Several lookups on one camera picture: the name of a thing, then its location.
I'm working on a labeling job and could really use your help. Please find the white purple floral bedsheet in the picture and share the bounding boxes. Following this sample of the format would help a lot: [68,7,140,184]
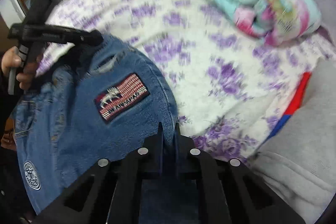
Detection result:
[35,0,336,167]

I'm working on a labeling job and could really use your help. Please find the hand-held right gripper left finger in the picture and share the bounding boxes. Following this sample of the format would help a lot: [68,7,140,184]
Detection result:
[31,121,165,224]

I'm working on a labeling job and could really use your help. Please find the red and blue cloth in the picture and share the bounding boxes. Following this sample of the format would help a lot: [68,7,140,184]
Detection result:
[267,72,312,141]

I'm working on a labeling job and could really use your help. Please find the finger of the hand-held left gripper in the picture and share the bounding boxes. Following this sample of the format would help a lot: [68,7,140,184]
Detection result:
[39,25,104,47]

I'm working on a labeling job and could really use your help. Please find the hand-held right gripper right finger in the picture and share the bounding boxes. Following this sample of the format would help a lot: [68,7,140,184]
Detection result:
[173,122,306,224]

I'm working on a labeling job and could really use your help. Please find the person's left hand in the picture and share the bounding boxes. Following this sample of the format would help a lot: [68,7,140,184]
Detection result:
[1,46,37,90]

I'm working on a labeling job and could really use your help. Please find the grey fleece blanket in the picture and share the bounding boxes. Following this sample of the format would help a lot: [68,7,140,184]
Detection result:
[251,58,336,222]

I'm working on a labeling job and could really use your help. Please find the blue denim pants with patches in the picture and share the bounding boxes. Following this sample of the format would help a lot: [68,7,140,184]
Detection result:
[12,34,179,224]

